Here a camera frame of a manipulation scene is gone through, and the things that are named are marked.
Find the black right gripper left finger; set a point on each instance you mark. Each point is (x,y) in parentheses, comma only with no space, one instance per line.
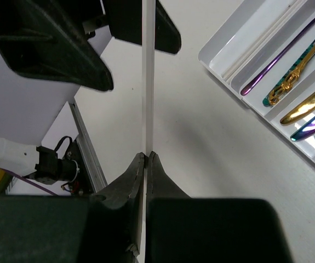
(104,227)

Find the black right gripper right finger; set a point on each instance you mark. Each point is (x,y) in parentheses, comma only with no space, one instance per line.
(180,228)

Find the gold ornate fork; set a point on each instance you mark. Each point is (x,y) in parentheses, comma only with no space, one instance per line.
(288,81)

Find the gold knife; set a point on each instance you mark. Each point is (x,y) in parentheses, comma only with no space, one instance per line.
(300,111)

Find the purple iridescent fork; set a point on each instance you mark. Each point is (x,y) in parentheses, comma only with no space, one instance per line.
(289,34)

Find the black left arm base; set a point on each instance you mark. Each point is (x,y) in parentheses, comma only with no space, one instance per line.
(64,163)

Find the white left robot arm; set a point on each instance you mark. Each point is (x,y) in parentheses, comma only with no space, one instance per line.
(124,20)

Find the white divided cutlery tray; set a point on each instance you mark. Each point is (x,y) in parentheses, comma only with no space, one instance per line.
(234,37)

